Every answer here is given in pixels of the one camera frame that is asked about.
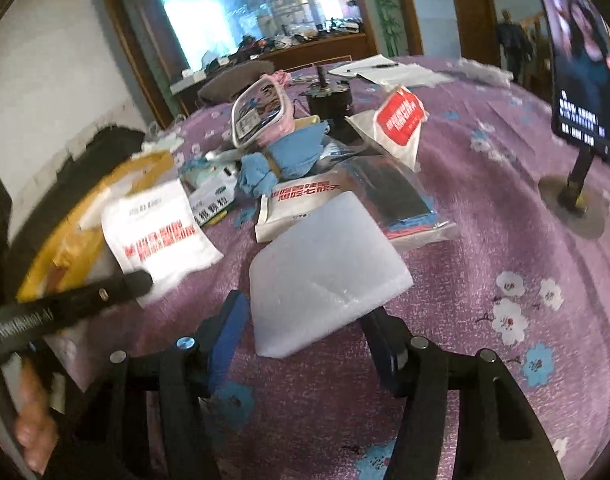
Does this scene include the black case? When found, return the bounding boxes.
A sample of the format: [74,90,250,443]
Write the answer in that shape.
[9,126,148,271]

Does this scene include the dark round chair cushion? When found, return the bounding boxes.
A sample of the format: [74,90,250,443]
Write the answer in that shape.
[197,60,277,104]

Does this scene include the white foam block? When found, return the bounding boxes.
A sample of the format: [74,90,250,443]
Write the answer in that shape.
[249,194,414,359]

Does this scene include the purple floral tablecloth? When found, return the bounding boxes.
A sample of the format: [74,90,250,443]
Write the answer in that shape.
[70,54,610,480]

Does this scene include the wooden framed mirror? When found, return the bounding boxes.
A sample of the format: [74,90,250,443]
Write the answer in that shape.
[96,0,422,128]

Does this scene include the white foam wrap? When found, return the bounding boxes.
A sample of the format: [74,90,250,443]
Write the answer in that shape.
[454,56,515,86]

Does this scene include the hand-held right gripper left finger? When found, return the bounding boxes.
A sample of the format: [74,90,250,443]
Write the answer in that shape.
[47,290,251,480]

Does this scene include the clear bag dark contents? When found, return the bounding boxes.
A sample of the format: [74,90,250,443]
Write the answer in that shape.
[335,154,457,252]

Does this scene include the white paper sheets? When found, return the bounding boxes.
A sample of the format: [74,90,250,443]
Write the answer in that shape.
[329,54,456,87]

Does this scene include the wooden door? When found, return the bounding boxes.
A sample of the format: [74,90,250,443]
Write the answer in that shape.
[446,0,501,63]

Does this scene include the white plastic bag red print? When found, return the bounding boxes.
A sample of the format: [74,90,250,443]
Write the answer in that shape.
[101,179,224,309]

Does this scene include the yellow cardboard box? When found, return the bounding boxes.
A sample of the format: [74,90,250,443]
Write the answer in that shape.
[15,150,186,306]

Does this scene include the white green medicine box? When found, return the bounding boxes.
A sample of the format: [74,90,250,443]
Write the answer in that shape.
[182,159,240,227]

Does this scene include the person's left hand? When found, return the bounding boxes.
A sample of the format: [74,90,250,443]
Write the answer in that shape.
[12,360,60,472]

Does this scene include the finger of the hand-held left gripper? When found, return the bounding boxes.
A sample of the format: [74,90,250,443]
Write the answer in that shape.
[57,270,154,313]

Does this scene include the white packet red print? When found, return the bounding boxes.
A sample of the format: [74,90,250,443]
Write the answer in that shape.
[255,167,348,243]

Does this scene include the black phone stand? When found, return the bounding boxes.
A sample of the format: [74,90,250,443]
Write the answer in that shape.
[538,150,607,240]

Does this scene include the blue cloth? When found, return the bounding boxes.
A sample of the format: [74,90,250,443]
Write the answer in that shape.
[239,121,330,197]

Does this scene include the red label white packet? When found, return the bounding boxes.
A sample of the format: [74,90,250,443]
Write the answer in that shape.
[345,85,429,172]

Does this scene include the smartphone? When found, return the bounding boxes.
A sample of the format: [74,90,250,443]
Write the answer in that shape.
[535,0,610,165]

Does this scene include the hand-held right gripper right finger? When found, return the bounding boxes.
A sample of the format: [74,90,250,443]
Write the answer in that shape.
[360,310,566,480]

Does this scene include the pink rimmed package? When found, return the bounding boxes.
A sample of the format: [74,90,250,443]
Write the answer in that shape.
[231,72,297,151]

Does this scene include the black motor device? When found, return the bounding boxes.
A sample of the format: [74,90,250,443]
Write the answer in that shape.
[305,66,357,122]

